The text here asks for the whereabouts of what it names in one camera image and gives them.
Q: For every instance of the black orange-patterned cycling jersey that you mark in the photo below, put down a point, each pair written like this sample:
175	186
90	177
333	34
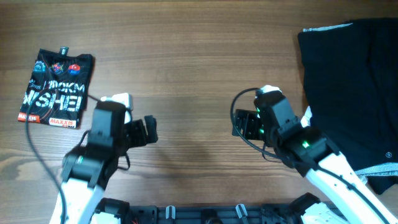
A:
57	91

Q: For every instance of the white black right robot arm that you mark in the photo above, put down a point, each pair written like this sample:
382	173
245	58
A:
318	160

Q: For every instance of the black clothes pile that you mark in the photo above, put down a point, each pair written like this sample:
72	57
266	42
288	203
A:
350	83

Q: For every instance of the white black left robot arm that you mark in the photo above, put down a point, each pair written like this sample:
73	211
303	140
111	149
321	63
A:
87	170

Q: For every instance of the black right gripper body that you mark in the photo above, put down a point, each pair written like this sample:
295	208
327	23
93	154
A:
252	126

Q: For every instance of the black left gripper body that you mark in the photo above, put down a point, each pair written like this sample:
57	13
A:
135	134

